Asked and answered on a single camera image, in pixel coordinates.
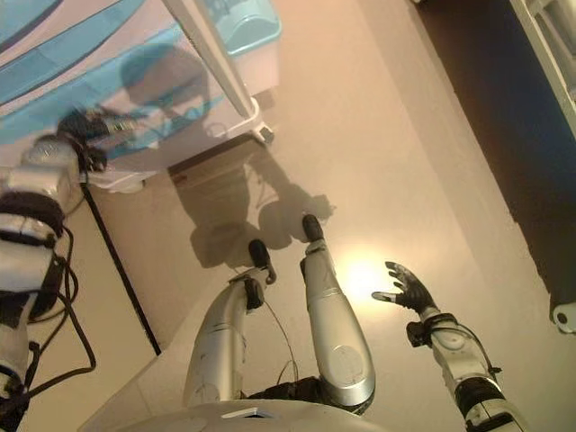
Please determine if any white hospital bed frame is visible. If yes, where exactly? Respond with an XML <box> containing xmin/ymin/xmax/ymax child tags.
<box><xmin>507</xmin><ymin>0</ymin><xmax>576</xmax><ymax>119</ymax></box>

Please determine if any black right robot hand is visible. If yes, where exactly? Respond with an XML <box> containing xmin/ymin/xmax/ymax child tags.
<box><xmin>371</xmin><ymin>260</ymin><xmax>440</xmax><ymax>317</ymax></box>

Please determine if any white medical cart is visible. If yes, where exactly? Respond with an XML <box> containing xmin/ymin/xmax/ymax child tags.
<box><xmin>0</xmin><ymin>0</ymin><xmax>276</xmax><ymax>194</ymax></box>

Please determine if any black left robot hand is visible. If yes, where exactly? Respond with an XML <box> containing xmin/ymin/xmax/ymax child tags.
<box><xmin>58</xmin><ymin>110</ymin><xmax>137</xmax><ymax>173</ymax></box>

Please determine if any silver right robot leg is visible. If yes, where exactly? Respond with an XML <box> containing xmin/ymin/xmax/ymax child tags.
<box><xmin>298</xmin><ymin>212</ymin><xmax>378</xmax><ymax>414</ymax></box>

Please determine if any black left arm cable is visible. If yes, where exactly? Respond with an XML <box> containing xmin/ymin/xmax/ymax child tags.
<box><xmin>25</xmin><ymin>223</ymin><xmax>99</xmax><ymax>402</ymax></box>

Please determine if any blue lidded waste bin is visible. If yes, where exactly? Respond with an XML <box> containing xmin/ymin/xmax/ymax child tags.
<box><xmin>203</xmin><ymin>0</ymin><xmax>284</xmax><ymax>96</ymax></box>

